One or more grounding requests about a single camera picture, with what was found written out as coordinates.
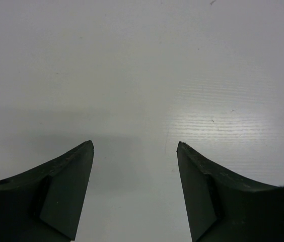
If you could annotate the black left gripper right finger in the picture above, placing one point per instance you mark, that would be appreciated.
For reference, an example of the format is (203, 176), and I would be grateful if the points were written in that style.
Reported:
(222, 205)

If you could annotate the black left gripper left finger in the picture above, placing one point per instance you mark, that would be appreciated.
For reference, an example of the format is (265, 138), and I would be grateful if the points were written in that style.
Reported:
(45, 202)

